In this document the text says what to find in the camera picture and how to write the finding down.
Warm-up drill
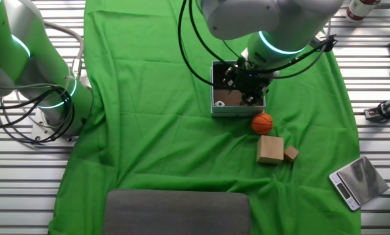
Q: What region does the small silver camera on mount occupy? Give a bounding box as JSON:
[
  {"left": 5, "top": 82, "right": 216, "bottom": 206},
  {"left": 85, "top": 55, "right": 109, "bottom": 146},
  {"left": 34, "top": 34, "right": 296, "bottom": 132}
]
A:
[{"left": 363, "top": 96, "right": 390, "bottom": 124}]

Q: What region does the orange mini basketball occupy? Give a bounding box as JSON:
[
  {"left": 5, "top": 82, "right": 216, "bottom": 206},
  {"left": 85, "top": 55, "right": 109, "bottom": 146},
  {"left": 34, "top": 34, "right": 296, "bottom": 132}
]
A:
[{"left": 250, "top": 112, "right": 275, "bottom": 136}]

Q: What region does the looped black cable bundle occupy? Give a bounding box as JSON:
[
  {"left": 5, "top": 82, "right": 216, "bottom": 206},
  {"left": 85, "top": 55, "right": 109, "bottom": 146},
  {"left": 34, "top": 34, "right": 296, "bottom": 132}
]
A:
[{"left": 0, "top": 85, "right": 76, "bottom": 144}]

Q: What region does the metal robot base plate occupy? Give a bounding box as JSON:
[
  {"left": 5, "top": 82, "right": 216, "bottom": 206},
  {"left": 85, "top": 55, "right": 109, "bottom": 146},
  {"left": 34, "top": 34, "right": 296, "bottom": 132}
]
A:
[{"left": 30, "top": 114, "right": 80, "bottom": 147}]

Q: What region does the small wooden cube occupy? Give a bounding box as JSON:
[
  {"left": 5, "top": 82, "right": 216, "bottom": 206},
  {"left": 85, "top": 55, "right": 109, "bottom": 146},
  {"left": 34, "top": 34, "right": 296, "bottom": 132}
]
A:
[{"left": 283, "top": 144, "right": 301, "bottom": 163}]

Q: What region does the red white bottle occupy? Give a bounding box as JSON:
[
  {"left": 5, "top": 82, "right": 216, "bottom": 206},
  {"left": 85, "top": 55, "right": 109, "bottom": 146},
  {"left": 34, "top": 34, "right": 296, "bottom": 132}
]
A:
[{"left": 346, "top": 0, "right": 382, "bottom": 23}]

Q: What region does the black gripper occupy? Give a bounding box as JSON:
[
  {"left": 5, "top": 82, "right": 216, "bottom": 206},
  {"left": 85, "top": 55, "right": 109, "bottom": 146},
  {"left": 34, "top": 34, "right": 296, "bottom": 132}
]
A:
[{"left": 222, "top": 63, "right": 274, "bottom": 107}]

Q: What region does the large wooden block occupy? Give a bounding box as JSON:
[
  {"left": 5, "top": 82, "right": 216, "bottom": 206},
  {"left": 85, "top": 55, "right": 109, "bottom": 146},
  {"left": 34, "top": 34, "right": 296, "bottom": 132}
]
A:
[{"left": 256, "top": 134, "right": 286, "bottom": 166}]

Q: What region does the pale blue gift box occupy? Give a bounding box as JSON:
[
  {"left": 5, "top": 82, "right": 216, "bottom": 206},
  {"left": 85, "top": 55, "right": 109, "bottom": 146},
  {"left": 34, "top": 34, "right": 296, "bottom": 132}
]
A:
[{"left": 210, "top": 60, "right": 267, "bottom": 118}]

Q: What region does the grey cushion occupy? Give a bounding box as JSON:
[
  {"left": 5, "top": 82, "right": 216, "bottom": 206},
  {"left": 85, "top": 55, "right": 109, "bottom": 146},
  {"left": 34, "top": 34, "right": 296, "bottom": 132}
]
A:
[{"left": 102, "top": 189, "right": 252, "bottom": 235}]

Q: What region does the grey robot hose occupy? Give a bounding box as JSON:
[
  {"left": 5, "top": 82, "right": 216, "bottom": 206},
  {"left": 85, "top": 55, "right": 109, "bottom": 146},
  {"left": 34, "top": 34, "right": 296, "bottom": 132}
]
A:
[{"left": 40, "top": 19, "right": 85, "bottom": 81}]

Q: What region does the thin black cable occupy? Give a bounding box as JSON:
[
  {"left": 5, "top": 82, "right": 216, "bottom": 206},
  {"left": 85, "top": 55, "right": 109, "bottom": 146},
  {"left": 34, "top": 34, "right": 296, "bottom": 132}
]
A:
[{"left": 188, "top": 0, "right": 338, "bottom": 74}]

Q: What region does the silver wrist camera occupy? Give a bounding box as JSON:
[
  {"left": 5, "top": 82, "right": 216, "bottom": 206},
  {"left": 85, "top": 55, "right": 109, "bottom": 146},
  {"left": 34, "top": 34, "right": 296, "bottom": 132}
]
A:
[{"left": 308, "top": 29, "right": 339, "bottom": 54}]

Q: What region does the thick black cable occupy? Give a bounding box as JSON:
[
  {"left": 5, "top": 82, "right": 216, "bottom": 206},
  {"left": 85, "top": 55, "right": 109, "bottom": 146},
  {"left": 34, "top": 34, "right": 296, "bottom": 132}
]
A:
[{"left": 177, "top": 0, "right": 217, "bottom": 87}]

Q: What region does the green cloth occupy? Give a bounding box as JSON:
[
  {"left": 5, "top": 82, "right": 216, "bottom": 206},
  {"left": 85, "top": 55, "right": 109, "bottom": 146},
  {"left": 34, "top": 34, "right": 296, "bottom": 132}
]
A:
[{"left": 48, "top": 0, "right": 362, "bottom": 235}]

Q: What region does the silver digital scale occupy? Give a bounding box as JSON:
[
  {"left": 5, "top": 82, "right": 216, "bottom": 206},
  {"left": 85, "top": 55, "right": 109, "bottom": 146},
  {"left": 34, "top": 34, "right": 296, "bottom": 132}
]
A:
[{"left": 328, "top": 155, "right": 390, "bottom": 212}]

